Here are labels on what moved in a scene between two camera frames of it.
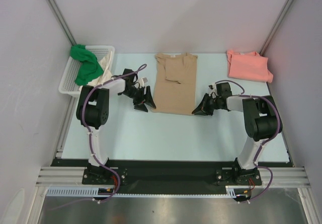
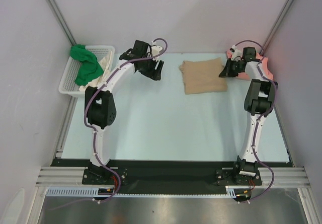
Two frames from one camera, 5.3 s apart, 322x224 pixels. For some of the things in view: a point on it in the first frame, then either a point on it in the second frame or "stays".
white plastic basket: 68,85 stays
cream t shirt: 104,63 stays
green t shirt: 89,68 stays
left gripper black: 147,98 -> 153,74
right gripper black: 209,103 -> 228,69
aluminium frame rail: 279,176 stays
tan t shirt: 175,84 -> 203,76
